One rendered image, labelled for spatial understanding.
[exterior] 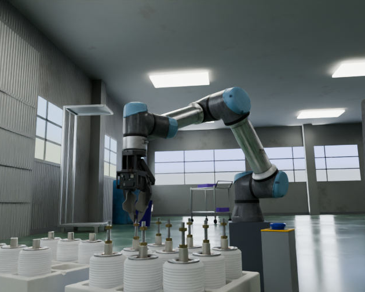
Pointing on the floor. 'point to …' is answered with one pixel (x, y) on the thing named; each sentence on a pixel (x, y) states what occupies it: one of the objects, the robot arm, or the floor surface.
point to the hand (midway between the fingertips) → (137, 217)
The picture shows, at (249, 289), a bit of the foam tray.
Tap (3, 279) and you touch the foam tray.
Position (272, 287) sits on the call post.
